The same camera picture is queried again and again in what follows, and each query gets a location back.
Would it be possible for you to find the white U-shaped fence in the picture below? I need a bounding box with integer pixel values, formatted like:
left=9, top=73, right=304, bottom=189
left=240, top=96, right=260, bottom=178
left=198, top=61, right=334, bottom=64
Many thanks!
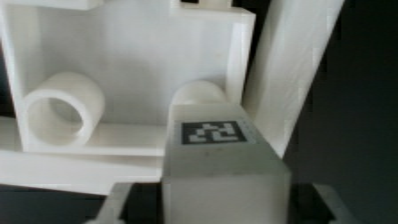
left=0, top=0, right=345, bottom=194

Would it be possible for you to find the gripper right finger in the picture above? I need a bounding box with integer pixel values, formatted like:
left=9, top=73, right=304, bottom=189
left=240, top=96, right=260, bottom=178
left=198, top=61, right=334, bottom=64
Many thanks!
left=299, top=183, right=363, bottom=224

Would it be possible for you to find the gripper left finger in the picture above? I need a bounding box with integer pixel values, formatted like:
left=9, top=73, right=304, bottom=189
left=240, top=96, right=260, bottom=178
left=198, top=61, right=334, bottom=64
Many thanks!
left=82, top=183, right=134, bottom=224

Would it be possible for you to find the white chair leg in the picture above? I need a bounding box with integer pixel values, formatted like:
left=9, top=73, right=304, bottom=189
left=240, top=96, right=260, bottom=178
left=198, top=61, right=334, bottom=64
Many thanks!
left=162, top=104, right=292, bottom=224

